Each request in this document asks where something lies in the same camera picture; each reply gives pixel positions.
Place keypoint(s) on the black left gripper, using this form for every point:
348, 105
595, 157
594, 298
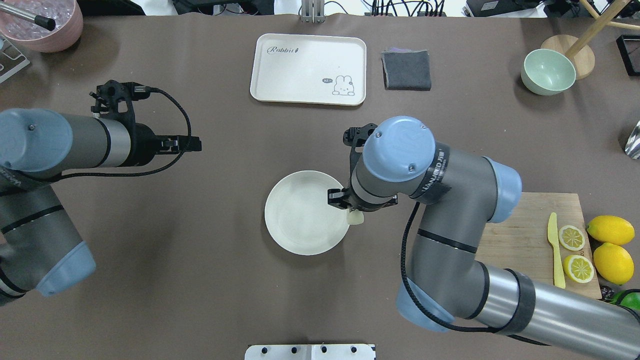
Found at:
144, 145

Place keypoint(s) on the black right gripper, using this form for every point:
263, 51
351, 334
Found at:
336, 198

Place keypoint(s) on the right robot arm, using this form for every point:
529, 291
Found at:
444, 287

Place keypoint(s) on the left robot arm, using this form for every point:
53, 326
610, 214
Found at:
43, 250

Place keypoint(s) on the cream rabbit tray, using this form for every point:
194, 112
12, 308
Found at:
309, 69

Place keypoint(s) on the white round plate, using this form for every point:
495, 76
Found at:
298, 216

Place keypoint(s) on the grey folded cloth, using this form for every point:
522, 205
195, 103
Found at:
406, 70

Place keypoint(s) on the white cup rack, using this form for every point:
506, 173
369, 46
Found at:
12, 60

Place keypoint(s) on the wooden cutting board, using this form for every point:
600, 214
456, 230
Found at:
520, 242

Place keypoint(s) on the yellow plastic knife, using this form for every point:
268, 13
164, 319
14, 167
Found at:
552, 236

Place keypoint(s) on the lemon half slice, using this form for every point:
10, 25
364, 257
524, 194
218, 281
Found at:
572, 238
578, 268

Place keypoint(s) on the mint green bowl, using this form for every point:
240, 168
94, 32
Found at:
547, 72

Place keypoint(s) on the whole yellow lemon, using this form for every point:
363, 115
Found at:
611, 229
613, 263

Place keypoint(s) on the wooden mug tree stand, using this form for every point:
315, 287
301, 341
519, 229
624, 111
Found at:
577, 50

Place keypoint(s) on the metal scoop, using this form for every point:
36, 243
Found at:
632, 145

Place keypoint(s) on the green lime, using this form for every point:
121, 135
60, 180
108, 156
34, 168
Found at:
629, 298

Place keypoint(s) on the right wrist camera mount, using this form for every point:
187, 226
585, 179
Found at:
355, 138

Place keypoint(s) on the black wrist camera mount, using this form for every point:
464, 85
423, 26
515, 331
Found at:
114, 100

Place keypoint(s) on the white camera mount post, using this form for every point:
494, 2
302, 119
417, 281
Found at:
331, 351

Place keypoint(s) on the aluminium frame post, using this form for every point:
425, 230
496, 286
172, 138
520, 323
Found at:
312, 11

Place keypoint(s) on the metal handled tool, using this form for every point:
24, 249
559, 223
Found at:
41, 21

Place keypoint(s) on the black picture frame tray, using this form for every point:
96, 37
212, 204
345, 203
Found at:
629, 49

